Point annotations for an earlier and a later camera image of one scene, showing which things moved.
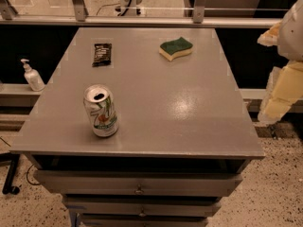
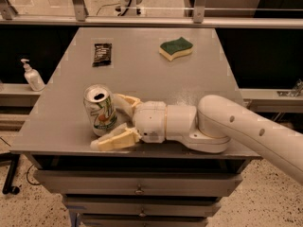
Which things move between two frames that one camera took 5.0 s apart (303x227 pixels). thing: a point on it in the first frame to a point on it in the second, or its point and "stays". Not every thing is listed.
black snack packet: (101, 55) stays
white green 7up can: (103, 108) stays
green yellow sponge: (175, 48) stays
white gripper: (293, 37) to (151, 121)
